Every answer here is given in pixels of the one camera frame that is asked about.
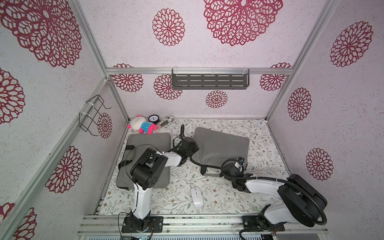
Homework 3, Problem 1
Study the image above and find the grey laptop bag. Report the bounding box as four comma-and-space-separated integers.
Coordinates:
190, 127, 250, 175
116, 133, 171, 190

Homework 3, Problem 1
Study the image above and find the white computer mouse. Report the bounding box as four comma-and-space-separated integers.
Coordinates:
191, 187, 204, 209

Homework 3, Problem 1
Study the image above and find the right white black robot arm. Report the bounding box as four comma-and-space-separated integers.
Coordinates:
221, 158, 328, 239

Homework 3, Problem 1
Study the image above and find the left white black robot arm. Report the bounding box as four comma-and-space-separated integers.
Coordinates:
119, 124, 199, 235

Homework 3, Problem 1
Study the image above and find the small striped tool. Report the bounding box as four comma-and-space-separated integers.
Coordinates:
158, 116, 174, 128

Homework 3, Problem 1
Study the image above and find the black round gauge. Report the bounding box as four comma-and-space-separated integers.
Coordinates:
148, 115, 160, 125

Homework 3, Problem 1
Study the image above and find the pink white plush toy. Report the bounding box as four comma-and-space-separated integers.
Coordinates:
127, 115, 158, 135

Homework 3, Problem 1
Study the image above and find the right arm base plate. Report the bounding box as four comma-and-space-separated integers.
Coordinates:
242, 215, 285, 232

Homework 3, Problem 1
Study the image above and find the aluminium front rail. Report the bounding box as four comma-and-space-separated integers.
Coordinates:
75, 214, 331, 240

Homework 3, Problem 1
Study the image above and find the grey metal wall shelf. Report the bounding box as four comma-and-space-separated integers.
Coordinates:
171, 69, 250, 90

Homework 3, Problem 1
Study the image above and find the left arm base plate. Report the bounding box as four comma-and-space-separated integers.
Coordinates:
121, 216, 164, 233

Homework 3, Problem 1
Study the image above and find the black wire wall rack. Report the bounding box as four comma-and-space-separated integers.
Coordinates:
78, 95, 113, 139

